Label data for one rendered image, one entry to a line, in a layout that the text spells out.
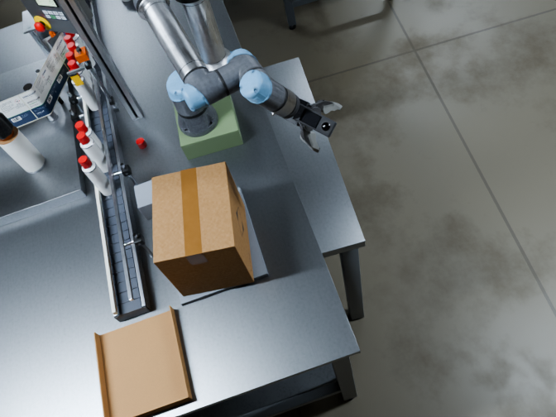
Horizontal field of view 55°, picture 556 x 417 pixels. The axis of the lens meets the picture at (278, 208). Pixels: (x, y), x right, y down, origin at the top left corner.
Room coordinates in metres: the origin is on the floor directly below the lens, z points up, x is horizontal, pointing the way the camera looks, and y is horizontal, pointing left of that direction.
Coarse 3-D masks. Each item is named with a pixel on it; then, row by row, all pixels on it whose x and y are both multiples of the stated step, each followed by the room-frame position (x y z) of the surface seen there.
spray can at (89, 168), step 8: (80, 160) 1.26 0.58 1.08; (88, 160) 1.25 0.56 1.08; (88, 168) 1.24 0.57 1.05; (96, 168) 1.24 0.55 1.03; (88, 176) 1.24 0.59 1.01; (96, 176) 1.23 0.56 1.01; (104, 176) 1.25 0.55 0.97; (96, 184) 1.23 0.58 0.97; (104, 184) 1.23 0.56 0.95; (104, 192) 1.23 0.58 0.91
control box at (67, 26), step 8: (24, 0) 1.69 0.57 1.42; (32, 0) 1.67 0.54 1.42; (56, 0) 1.61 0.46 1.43; (80, 0) 1.67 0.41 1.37; (32, 8) 1.68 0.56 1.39; (40, 8) 1.66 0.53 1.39; (48, 8) 1.64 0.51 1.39; (56, 8) 1.62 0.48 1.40; (88, 8) 1.68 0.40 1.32; (32, 16) 1.69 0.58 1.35; (40, 16) 1.67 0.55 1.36; (88, 16) 1.67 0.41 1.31; (48, 24) 1.67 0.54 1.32; (56, 24) 1.65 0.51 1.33; (64, 24) 1.63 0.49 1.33; (72, 24) 1.61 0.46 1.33; (72, 32) 1.62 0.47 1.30
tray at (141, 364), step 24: (168, 312) 0.73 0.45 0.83; (96, 336) 0.72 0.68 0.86; (120, 336) 0.71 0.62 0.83; (144, 336) 0.68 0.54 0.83; (168, 336) 0.66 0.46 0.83; (120, 360) 0.63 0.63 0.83; (144, 360) 0.60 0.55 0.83; (168, 360) 0.58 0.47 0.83; (120, 384) 0.56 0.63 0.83; (144, 384) 0.53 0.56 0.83; (168, 384) 0.51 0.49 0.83; (120, 408) 0.48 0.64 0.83; (144, 408) 0.46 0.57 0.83; (168, 408) 0.44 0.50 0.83
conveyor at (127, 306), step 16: (96, 64) 1.95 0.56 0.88; (96, 112) 1.67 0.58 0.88; (96, 128) 1.58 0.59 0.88; (112, 144) 1.47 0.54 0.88; (112, 160) 1.40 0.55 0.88; (112, 208) 1.17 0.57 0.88; (112, 224) 1.11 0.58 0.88; (112, 240) 1.04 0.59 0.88; (128, 240) 1.02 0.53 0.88; (112, 256) 0.98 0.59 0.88; (128, 256) 0.96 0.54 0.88; (112, 272) 0.92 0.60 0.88; (128, 304) 0.78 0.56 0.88
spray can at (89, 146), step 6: (84, 132) 1.37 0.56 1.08; (78, 138) 1.35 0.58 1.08; (84, 138) 1.35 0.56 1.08; (90, 138) 1.37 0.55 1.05; (84, 144) 1.35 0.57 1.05; (90, 144) 1.35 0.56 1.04; (96, 144) 1.37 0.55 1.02; (84, 150) 1.34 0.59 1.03; (90, 150) 1.34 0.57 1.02; (96, 150) 1.35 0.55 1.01; (90, 156) 1.34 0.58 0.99; (96, 156) 1.34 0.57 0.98; (102, 156) 1.35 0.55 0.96; (96, 162) 1.34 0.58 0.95; (102, 162) 1.34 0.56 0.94; (102, 168) 1.34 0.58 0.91
